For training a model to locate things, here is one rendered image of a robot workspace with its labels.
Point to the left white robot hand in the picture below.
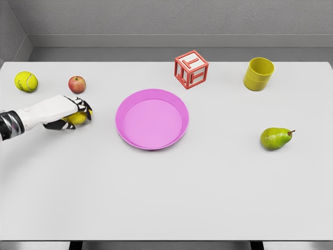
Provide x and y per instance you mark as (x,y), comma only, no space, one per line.
(56,108)

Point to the yellow lemon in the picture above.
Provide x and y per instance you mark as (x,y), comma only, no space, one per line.
(76,118)

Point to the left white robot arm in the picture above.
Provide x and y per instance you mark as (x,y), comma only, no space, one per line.
(18,120)

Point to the pink round plate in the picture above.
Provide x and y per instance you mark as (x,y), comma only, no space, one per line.
(152,119)

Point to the red apple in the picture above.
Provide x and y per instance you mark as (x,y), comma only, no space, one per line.
(77,84)

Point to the yellow-green tennis ball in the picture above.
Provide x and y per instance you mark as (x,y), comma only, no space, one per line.
(26,81)

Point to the red and white letter block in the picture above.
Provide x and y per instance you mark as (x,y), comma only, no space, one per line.
(192,69)

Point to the yellow cup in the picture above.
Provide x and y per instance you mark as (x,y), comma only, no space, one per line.
(258,74)

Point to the green pear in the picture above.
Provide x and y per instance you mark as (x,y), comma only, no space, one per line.
(274,138)

